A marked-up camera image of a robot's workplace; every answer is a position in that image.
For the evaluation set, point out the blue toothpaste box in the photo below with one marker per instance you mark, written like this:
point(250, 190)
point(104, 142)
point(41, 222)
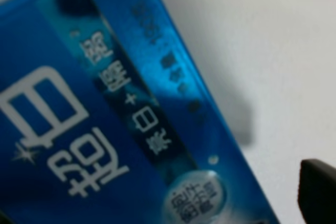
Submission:
point(106, 119)

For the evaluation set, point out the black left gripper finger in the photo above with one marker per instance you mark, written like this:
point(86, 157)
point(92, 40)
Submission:
point(316, 192)

